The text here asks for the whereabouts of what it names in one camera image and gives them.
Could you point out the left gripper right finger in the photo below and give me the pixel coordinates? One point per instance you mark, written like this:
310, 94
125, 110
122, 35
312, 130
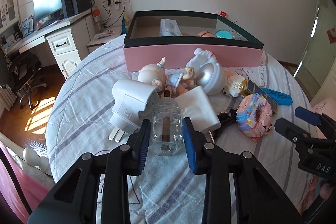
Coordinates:
207, 158

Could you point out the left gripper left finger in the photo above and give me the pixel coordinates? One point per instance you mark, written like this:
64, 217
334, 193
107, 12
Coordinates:
126, 160

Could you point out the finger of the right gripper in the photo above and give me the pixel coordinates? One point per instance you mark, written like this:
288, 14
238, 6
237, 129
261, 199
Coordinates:
290, 131
308, 116

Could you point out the blue marker pen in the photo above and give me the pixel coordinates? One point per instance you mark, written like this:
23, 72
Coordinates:
279, 97

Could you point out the clear glass jar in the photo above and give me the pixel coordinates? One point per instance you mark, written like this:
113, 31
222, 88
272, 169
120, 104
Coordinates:
166, 128

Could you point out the pink block donut model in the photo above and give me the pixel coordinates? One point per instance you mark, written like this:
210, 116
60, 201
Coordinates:
254, 116

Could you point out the white square charger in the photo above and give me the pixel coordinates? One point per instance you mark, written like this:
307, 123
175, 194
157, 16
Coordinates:
195, 105

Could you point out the white plug adapter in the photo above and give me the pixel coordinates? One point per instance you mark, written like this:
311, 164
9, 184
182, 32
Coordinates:
133, 102

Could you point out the white block figure model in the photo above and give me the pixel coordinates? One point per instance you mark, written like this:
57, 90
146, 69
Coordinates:
235, 85

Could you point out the baby doll figurine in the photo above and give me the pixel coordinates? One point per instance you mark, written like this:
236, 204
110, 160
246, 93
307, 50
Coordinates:
176, 83

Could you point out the white round toy lamp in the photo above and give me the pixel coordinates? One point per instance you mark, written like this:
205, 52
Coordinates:
209, 74

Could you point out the blue gold slim box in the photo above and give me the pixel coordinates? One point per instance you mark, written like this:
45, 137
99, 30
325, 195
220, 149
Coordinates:
249, 87

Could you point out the striped quilted tablecloth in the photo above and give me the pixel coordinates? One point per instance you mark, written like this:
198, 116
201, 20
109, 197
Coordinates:
167, 191

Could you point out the clear teal lid container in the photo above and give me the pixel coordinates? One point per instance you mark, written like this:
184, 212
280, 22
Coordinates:
228, 34

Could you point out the white side table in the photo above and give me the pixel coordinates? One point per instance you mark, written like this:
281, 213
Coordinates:
95, 43

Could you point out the rose gold tape roll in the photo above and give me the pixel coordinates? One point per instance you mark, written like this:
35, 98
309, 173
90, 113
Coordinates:
206, 34

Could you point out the pink green storage box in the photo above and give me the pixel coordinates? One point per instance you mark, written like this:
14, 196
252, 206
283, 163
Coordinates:
144, 45

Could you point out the white desk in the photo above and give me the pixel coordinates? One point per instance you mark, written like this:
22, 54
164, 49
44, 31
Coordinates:
67, 41

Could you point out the clear plastic case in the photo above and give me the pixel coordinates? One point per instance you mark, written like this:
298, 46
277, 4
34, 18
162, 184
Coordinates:
169, 27

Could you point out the snack bag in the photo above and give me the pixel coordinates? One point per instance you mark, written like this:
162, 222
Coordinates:
125, 23

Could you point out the black office chair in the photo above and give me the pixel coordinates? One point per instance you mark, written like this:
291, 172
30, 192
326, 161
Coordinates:
18, 75

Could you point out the orange cap bottle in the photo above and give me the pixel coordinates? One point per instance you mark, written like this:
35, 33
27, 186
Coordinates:
98, 25

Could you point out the black computer monitor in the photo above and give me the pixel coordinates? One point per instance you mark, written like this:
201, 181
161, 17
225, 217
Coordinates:
47, 12

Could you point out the white glass door cabinet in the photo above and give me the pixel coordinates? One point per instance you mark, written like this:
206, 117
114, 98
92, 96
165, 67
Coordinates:
9, 14

